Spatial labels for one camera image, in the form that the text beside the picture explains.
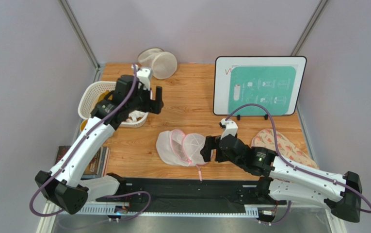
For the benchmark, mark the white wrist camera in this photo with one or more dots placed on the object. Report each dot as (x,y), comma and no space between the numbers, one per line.
(229,127)
(143,74)

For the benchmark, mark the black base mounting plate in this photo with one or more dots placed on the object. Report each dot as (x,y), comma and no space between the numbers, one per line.
(190,194)

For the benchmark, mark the patterned ceramic mug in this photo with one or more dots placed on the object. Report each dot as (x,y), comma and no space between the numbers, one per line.
(83,125)

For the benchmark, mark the beige mesh laundry bag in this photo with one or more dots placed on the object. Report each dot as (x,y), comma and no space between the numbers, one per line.
(163,63)

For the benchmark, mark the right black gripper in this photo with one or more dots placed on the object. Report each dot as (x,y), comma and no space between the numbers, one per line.
(216,149)

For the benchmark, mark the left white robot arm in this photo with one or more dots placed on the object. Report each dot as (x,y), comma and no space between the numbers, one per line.
(62,184)

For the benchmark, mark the white plastic basket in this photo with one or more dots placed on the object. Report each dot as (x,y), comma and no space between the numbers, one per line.
(89,101)

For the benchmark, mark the whiteboard with teal sheet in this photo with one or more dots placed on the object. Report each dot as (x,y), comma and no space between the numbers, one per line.
(273,82)

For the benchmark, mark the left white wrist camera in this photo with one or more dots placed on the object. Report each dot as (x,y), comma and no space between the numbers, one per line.
(143,74)

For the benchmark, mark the aluminium slotted rail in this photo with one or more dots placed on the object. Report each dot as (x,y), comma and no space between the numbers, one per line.
(116,209)

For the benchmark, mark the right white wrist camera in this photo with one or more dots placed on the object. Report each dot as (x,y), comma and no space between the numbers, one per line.
(229,127)

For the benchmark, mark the dark brown book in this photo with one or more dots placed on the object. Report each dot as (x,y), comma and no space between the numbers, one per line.
(98,166)

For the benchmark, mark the mustard yellow cloth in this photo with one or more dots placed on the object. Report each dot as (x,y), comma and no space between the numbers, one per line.
(103,97)

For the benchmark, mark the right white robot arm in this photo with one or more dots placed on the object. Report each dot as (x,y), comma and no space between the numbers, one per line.
(285,179)

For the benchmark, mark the white bra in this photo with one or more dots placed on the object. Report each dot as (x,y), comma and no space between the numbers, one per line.
(135,116)

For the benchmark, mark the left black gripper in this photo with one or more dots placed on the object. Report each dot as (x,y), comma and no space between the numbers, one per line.
(153,106)

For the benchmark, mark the floral pink cloth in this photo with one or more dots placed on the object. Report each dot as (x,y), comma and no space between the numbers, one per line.
(265,139)

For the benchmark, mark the white mesh laundry bag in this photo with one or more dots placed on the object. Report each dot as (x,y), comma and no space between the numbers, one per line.
(176,148)

